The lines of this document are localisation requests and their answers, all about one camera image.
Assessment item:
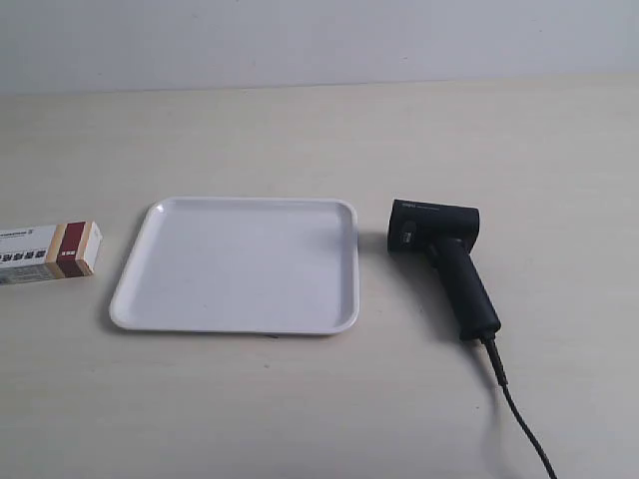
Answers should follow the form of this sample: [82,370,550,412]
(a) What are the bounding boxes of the black scanner cable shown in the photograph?
[479,336,559,479]

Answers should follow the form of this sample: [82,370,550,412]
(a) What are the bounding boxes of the black handheld barcode scanner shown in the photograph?
[387,199,501,342]

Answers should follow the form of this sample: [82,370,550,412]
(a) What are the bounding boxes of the white plastic tray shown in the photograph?
[109,197,359,336]

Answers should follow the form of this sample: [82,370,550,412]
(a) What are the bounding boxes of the white red medicine box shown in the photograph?
[1,222,103,285]

